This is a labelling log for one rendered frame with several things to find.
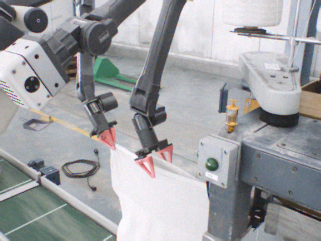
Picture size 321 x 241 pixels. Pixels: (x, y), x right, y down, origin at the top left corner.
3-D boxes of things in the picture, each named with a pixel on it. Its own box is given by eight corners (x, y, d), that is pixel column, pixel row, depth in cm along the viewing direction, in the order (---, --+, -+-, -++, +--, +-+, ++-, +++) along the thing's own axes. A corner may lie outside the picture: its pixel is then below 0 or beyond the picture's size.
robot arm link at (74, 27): (50, 32, 81) (64, 37, 78) (80, 8, 85) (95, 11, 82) (67, 63, 88) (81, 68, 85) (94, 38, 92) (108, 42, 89)
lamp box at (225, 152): (197, 176, 77) (199, 139, 74) (209, 169, 80) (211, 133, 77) (226, 189, 72) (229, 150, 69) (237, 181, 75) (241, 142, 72)
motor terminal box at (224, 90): (216, 120, 123) (218, 88, 119) (220, 111, 132) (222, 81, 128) (240, 123, 121) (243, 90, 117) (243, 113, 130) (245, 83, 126)
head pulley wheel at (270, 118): (251, 120, 83) (252, 110, 82) (269, 111, 89) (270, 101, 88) (288, 130, 77) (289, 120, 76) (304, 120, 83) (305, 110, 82)
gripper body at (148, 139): (169, 143, 116) (161, 122, 116) (148, 153, 109) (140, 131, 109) (156, 147, 121) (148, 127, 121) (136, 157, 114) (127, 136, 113)
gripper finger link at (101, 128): (124, 143, 131) (112, 122, 133) (109, 149, 126) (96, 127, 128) (116, 151, 136) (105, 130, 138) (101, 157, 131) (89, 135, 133)
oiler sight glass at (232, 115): (223, 123, 77) (224, 108, 76) (229, 120, 79) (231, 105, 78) (233, 125, 76) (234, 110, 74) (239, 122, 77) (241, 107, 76)
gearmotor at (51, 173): (22, 177, 261) (19, 159, 256) (39, 170, 272) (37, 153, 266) (43, 192, 243) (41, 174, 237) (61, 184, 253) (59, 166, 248)
